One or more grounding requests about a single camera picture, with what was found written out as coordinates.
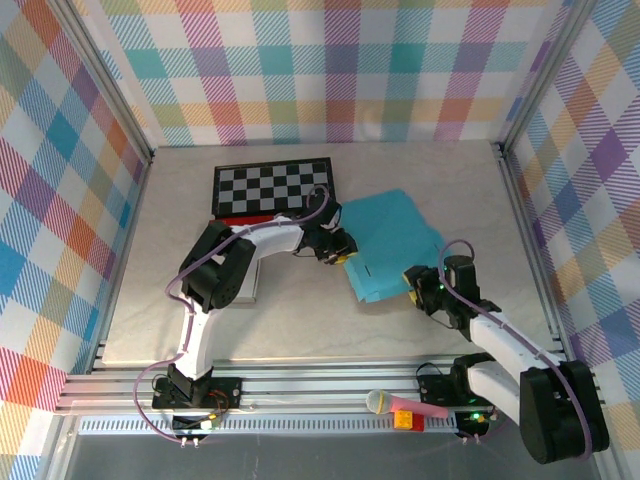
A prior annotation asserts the left small circuit board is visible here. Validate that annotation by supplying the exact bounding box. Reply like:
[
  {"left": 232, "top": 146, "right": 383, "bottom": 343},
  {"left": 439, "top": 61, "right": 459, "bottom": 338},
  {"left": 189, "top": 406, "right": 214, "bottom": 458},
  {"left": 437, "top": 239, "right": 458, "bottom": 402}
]
[{"left": 172, "top": 410, "right": 222, "bottom": 435}]

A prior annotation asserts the aluminium side rail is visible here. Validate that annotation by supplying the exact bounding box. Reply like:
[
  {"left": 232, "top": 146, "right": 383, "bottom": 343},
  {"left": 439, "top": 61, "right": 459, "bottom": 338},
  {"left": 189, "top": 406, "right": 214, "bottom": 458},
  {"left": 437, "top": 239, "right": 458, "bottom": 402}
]
[{"left": 492, "top": 142, "right": 575, "bottom": 367}]

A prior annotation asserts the black grey checkerboard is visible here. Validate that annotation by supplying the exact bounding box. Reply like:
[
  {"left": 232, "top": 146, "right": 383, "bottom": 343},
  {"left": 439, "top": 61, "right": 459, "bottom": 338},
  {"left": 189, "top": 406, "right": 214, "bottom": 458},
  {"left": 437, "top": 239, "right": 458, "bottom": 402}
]
[{"left": 208, "top": 157, "right": 339, "bottom": 219}]

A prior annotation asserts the small circuit board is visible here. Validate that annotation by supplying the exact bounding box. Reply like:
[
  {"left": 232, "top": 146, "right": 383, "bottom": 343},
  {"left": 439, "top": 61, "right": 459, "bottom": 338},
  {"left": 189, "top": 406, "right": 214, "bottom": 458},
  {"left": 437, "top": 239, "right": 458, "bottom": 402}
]
[
  {"left": 172, "top": 410, "right": 222, "bottom": 435},
  {"left": 455, "top": 410, "right": 490, "bottom": 437}
]

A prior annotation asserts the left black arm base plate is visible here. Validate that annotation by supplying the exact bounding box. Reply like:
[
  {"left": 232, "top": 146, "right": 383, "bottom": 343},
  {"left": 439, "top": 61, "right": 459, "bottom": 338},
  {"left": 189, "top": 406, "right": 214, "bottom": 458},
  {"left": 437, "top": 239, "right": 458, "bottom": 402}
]
[{"left": 151, "top": 377, "right": 244, "bottom": 409}]

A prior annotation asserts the white paper box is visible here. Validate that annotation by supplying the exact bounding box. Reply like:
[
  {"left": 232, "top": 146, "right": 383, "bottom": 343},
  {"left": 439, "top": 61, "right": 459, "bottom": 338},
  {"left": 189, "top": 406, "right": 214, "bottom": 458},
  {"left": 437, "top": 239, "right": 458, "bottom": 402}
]
[{"left": 234, "top": 259, "right": 261, "bottom": 305}]

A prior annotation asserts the right aluminium upright post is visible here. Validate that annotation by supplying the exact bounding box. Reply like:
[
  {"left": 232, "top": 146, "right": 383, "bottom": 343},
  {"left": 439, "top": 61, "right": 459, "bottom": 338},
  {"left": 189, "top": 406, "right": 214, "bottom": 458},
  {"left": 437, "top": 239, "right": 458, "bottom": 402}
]
[{"left": 492, "top": 0, "right": 601, "bottom": 159}]

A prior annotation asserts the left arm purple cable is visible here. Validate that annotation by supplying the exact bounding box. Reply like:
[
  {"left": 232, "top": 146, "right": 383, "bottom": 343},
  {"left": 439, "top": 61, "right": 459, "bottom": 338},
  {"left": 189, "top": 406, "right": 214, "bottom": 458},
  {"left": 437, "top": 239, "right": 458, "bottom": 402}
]
[{"left": 132, "top": 185, "right": 331, "bottom": 446}]

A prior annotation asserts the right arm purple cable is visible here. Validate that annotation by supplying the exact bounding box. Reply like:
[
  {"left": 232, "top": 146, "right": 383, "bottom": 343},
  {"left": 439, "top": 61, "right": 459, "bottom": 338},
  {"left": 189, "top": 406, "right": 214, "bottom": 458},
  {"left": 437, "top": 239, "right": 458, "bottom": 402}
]
[{"left": 437, "top": 239, "right": 599, "bottom": 464}]

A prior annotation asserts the right small circuit board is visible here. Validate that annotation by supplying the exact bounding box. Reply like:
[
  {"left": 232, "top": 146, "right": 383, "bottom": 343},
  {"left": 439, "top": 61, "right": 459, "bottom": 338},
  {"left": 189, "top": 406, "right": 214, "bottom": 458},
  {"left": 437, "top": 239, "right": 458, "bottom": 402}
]
[{"left": 455, "top": 410, "right": 490, "bottom": 437}]

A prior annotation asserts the aluminium upright post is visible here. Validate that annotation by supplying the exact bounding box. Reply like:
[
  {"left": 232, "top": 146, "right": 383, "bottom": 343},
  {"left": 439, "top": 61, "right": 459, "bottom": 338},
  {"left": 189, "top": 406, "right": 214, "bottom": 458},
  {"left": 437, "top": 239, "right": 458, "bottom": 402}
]
[
  {"left": 47, "top": 0, "right": 157, "bottom": 165},
  {"left": 492, "top": 0, "right": 601, "bottom": 159}
]

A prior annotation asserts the pink toy microphone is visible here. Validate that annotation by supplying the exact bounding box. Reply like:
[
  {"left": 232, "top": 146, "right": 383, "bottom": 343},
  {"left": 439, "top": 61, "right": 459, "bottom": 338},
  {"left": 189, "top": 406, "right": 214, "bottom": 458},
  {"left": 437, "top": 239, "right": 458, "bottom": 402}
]
[{"left": 364, "top": 388, "right": 450, "bottom": 420}]

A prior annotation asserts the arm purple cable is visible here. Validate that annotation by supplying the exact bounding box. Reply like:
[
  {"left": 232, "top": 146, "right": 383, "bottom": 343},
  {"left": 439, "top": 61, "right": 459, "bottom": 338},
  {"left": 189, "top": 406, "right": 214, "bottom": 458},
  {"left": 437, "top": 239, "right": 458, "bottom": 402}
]
[
  {"left": 437, "top": 239, "right": 599, "bottom": 464},
  {"left": 132, "top": 185, "right": 331, "bottom": 446}
]

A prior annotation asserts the aluminium frame rail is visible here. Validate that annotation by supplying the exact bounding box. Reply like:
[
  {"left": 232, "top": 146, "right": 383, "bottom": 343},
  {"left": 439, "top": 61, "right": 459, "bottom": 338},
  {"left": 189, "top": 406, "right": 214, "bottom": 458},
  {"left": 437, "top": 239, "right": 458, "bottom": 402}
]
[{"left": 52, "top": 355, "right": 609, "bottom": 416}]

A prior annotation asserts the left aluminium upright post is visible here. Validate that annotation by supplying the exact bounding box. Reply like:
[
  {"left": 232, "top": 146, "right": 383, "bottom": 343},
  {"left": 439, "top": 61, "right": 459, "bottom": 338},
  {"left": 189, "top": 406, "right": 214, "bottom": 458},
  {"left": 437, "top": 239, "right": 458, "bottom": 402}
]
[{"left": 47, "top": 0, "right": 157, "bottom": 165}]

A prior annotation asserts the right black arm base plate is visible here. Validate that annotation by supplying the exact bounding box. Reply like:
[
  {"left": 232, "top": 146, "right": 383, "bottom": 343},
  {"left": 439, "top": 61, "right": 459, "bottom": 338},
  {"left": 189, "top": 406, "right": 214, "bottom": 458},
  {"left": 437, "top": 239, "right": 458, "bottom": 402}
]
[{"left": 417, "top": 364, "right": 511, "bottom": 407}]

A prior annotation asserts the white slotted cable duct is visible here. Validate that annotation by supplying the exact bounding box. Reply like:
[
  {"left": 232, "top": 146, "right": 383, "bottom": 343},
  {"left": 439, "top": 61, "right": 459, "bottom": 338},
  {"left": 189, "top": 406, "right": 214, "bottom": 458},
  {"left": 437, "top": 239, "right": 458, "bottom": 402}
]
[{"left": 78, "top": 417, "right": 459, "bottom": 436}]

